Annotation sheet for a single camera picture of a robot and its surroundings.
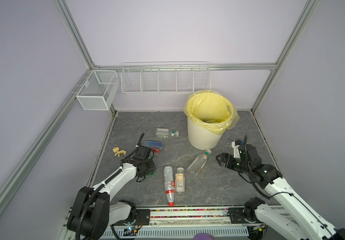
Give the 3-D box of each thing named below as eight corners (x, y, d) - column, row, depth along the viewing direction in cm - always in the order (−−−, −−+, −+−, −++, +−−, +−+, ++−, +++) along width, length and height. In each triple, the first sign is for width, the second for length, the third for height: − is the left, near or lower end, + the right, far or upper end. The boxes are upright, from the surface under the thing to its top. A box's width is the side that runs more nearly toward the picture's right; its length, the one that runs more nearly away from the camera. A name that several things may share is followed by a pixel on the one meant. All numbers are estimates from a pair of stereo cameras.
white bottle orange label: (175, 191, 82) (175, 189, 79) (175, 169, 90) (175, 167, 87) (184, 191, 82) (184, 189, 79) (183, 169, 90) (184, 167, 87)
